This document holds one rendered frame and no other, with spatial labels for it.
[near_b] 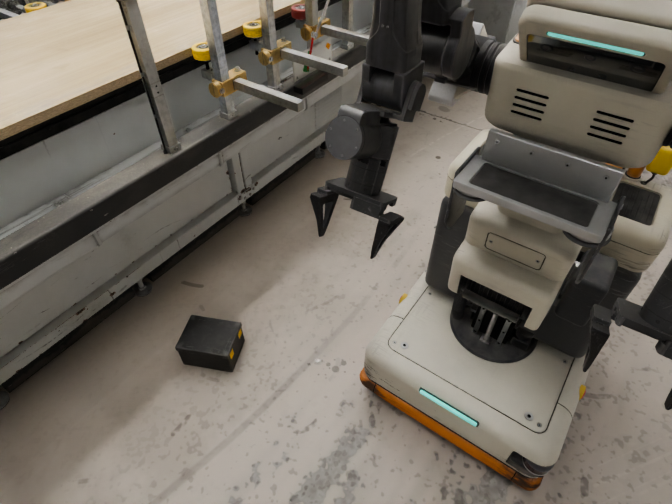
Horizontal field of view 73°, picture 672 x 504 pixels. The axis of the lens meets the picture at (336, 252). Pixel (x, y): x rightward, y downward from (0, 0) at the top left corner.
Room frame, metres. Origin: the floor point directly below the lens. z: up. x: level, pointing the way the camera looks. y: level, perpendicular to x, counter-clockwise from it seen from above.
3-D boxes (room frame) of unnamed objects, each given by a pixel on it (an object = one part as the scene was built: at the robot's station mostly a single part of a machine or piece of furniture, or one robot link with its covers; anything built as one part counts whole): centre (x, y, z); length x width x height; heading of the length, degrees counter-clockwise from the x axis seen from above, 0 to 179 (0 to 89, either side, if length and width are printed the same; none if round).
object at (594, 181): (0.63, -0.35, 0.99); 0.28 x 0.16 x 0.22; 55
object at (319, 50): (1.84, 0.09, 0.75); 0.26 x 0.01 x 0.10; 145
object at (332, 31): (1.85, -0.02, 0.84); 0.43 x 0.03 x 0.04; 55
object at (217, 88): (1.49, 0.37, 0.81); 0.14 x 0.06 x 0.05; 145
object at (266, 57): (1.69, 0.23, 0.84); 0.14 x 0.06 x 0.05; 145
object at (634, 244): (0.94, -0.57, 0.59); 0.55 x 0.34 x 0.83; 55
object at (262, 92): (1.46, 0.29, 0.81); 0.43 x 0.03 x 0.04; 55
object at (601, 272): (0.70, -0.47, 0.68); 0.28 x 0.27 x 0.25; 55
